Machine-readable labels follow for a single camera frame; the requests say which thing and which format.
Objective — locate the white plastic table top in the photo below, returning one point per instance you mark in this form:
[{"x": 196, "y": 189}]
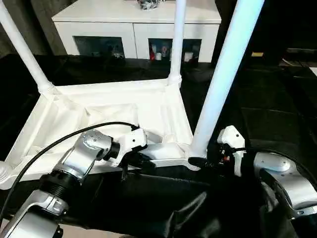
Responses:
[{"x": 111, "y": 99}]

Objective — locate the white plastic table leg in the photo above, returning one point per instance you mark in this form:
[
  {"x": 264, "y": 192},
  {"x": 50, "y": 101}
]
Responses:
[
  {"x": 227, "y": 62},
  {"x": 24, "y": 49},
  {"x": 6, "y": 173},
  {"x": 178, "y": 37}
]

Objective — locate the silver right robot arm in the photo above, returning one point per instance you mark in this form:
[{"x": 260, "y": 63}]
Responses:
[{"x": 282, "y": 168}]

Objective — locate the black table mat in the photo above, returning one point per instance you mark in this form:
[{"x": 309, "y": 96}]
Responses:
[{"x": 272, "y": 111}]

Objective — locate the small yellow label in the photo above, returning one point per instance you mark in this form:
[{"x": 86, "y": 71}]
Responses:
[{"x": 257, "y": 54}]

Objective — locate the long black bar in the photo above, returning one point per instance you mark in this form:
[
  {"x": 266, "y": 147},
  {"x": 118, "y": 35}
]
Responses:
[{"x": 302, "y": 50}]

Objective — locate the white sideboard cabinet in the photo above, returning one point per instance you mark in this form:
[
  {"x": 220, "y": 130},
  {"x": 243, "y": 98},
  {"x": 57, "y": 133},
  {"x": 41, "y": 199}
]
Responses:
[{"x": 99, "y": 19}]

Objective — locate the grey pleated curtain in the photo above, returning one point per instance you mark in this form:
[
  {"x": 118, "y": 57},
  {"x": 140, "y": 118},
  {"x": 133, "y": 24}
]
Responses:
[{"x": 29, "y": 27}]

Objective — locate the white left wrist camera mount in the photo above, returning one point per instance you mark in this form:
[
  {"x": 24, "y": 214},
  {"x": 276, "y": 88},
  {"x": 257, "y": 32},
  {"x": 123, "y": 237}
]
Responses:
[{"x": 133, "y": 138}]

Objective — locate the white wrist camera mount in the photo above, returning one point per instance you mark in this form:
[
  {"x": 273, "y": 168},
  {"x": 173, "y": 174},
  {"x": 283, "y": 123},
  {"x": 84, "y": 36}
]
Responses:
[
  {"x": 231, "y": 135},
  {"x": 133, "y": 138}
]

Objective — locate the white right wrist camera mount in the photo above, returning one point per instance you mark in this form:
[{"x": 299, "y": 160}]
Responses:
[{"x": 231, "y": 135}]

